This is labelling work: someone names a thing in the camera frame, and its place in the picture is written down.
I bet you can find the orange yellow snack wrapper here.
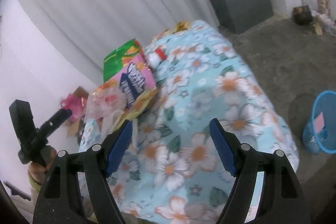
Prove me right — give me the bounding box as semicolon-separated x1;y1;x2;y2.
112;88;158;132

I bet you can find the blue plastic trash basket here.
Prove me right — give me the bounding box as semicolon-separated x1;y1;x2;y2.
302;90;335;154

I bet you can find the person left hand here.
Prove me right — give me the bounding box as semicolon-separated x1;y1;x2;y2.
28;145;57;186

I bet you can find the pink plastic bag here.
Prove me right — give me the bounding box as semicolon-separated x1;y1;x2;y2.
60;94;88;123

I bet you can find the orange pink snack bag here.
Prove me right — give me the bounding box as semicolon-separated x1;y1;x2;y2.
85;79;126;121

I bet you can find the green foil snack bag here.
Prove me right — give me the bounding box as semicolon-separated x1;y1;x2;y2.
103;39;143;82

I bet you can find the floral blue tablecloth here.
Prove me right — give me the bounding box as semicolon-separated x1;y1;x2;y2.
80;20;299;223

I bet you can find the pink blue snack bag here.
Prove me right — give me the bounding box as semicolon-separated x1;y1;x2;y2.
110;53;156;109

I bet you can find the white bottle red cap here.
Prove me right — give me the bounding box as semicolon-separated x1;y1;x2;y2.
146;48;167;69

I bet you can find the gold snack packet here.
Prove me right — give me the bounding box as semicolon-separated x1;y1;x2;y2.
172;21;191;34

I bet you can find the dark brown pot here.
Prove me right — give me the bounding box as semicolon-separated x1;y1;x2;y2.
292;5;313;26

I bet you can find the dark grey cabinet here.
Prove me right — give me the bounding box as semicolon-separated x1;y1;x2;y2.
209;0;274;34

